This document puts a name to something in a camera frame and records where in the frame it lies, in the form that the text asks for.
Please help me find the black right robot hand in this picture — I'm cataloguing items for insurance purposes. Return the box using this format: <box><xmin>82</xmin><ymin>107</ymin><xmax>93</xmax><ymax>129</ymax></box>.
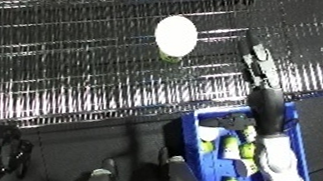
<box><xmin>226</xmin><ymin>28</ymin><xmax>298</xmax><ymax>138</ymax></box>

